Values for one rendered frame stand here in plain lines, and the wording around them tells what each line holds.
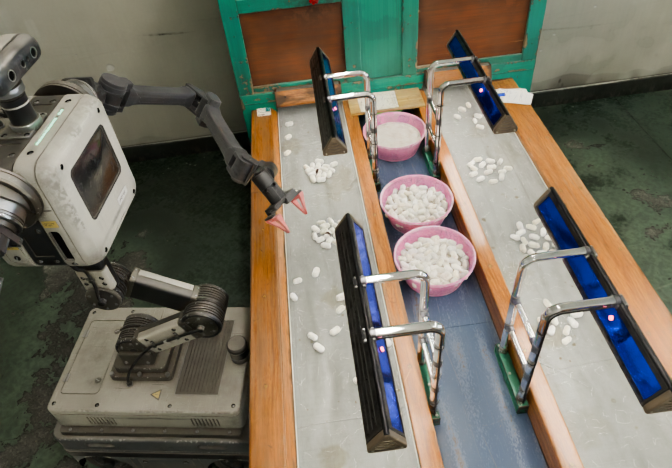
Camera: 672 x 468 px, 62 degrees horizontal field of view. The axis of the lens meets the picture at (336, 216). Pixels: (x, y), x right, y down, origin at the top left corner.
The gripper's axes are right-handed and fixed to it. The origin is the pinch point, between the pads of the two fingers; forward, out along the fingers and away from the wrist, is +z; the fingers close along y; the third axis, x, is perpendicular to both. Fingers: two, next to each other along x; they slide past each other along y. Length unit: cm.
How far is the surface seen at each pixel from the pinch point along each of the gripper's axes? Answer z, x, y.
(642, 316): 76, 69, -27
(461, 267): 44, 26, -22
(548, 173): 48, 36, -77
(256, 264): 4.8, -17.1, 12.0
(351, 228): 2.8, 34.9, 10.6
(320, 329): 27.1, 6.0, 21.4
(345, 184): 8.5, -16.4, -39.0
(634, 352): 49, 87, 11
